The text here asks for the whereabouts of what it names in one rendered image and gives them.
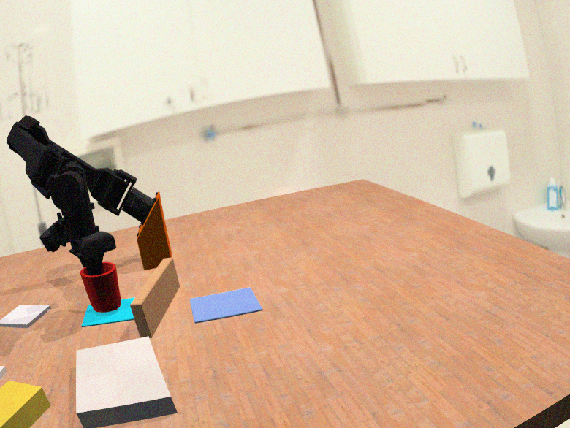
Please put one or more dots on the red cup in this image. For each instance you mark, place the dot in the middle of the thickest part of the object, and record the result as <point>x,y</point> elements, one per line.
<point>102,290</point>

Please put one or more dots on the white square pad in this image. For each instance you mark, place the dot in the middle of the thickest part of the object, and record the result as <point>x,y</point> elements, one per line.
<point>24,316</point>

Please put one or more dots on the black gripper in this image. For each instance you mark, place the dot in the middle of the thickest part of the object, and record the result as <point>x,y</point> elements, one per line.
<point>89,244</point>

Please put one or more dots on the white flat box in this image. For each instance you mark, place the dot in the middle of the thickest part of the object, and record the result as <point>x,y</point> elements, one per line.
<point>119,383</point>

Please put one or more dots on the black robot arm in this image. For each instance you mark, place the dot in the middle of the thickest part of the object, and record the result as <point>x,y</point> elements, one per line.
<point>56,172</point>

